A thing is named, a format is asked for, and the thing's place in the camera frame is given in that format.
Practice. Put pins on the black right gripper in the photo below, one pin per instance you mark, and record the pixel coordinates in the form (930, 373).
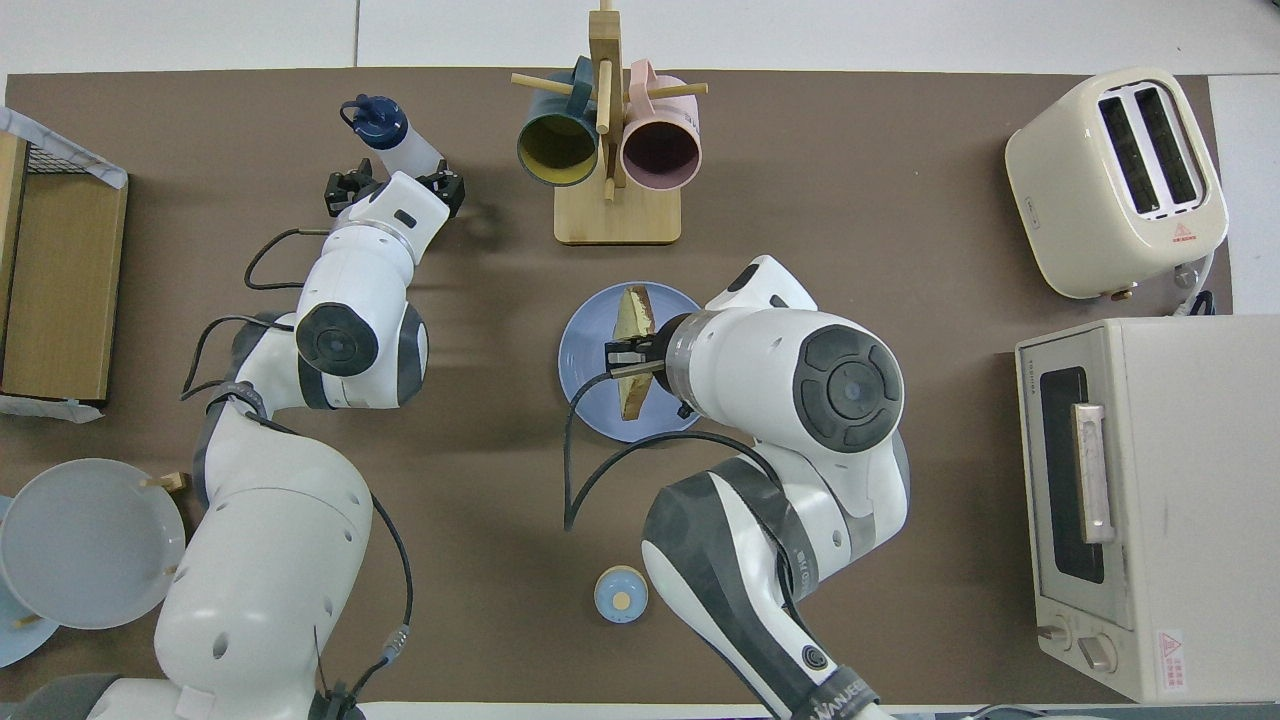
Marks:
(665, 350)

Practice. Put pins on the bread slice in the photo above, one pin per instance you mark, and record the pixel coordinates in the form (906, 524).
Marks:
(633, 315)

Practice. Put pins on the squeeze bottle with blue cap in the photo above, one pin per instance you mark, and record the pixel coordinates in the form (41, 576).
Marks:
(415, 155)

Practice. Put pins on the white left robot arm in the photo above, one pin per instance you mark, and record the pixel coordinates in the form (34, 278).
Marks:
(260, 560)

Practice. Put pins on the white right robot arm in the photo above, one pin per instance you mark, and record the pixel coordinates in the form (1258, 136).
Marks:
(850, 390)

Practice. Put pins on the small blue seasoning jar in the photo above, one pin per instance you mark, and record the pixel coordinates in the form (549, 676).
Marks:
(610, 600)

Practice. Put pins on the wooden plate rack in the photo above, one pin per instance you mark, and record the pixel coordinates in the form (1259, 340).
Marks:
(165, 481)

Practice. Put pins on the light grey plate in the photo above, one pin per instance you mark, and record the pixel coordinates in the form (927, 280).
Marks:
(80, 540)

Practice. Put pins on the pale blue plate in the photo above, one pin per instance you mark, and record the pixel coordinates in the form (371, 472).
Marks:
(15, 645)

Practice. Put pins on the dark teal mug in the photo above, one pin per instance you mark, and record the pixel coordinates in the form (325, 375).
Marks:
(557, 150)

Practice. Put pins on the wooden mug rack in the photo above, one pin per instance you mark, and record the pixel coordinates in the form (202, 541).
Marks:
(617, 218)

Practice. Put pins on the pink mug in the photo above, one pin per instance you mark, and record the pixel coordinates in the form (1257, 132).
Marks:
(660, 155)

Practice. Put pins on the brown table mat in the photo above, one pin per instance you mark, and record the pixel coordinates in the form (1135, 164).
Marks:
(900, 150)

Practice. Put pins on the cream toaster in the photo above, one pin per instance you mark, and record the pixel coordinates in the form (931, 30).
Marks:
(1070, 200)

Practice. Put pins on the white toaster oven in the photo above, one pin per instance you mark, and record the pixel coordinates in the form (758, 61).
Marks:
(1200, 500)

